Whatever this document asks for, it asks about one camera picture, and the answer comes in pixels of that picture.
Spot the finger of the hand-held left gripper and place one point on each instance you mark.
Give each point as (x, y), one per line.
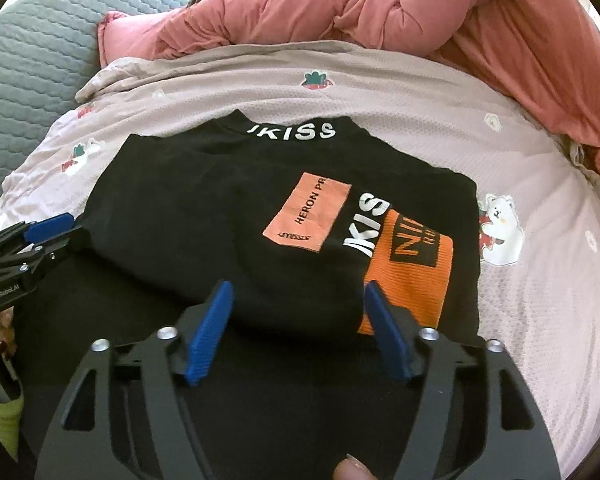
(55, 250)
(50, 226)

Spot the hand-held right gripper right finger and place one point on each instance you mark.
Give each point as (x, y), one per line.
(387, 332)

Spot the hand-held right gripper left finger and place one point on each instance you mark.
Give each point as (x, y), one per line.
(210, 330)

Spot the black sweater with orange cuffs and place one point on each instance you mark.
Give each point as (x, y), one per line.
(190, 220)

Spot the person's right hand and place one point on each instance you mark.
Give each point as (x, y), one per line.
(352, 470)

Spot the person's green clothing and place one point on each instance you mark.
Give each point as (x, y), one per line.
(2, 425)

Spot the light pink printed blanket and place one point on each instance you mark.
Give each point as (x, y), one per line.
(530, 310)

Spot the grey quilted headboard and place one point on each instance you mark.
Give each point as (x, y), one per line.
(40, 60)

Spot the pink puffy comforter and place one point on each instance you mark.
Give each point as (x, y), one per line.
(290, 20)

